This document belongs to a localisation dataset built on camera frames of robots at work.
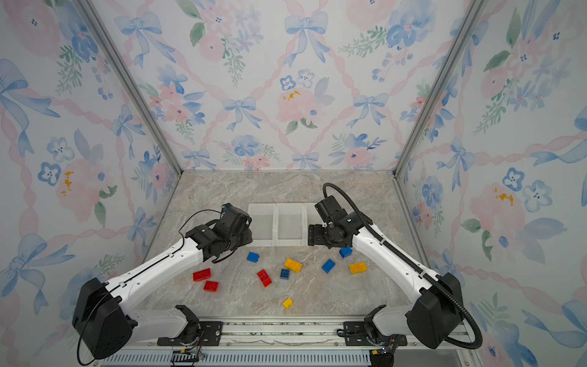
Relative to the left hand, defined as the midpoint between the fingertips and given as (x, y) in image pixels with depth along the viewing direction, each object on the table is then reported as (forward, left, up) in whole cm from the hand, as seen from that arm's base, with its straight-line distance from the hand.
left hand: (250, 233), depth 83 cm
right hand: (-2, -25, +1) cm, 25 cm away
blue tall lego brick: (-2, -36, -12) cm, 38 cm away
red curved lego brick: (-12, -5, -13) cm, 18 cm away
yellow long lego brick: (-7, -15, -13) cm, 21 cm away
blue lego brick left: (-3, +1, -14) cm, 14 cm away
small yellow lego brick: (-20, -14, -13) cm, 28 cm away
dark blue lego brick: (-10, -12, -13) cm, 21 cm away
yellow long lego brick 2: (-7, -40, -13) cm, 43 cm away
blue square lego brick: (-7, -29, -13) cm, 32 cm away
